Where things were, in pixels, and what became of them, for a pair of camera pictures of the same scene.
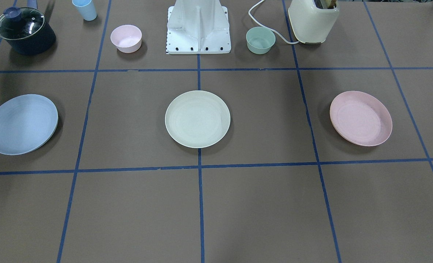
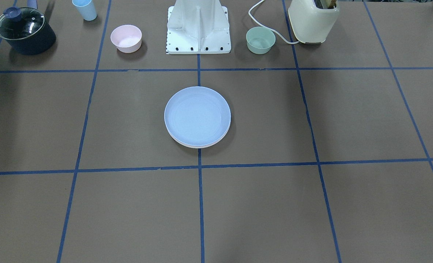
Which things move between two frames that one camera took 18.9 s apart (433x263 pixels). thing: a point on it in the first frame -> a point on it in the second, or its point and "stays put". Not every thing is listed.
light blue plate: [21, 124] -> [197, 115]
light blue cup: [86, 8] stays put
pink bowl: [127, 38] stays put
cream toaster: [311, 24] stays put
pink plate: [360, 118] -> [199, 146]
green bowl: [260, 40] stays put
